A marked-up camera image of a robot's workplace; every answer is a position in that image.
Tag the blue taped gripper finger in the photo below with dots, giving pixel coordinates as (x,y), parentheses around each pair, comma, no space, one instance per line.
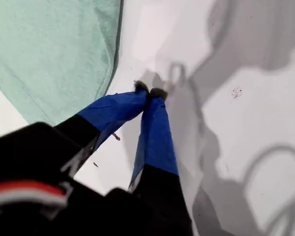
(155,137)
(113,110)

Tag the pale green T-shirt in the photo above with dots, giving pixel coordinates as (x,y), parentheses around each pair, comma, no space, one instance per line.
(51,54)

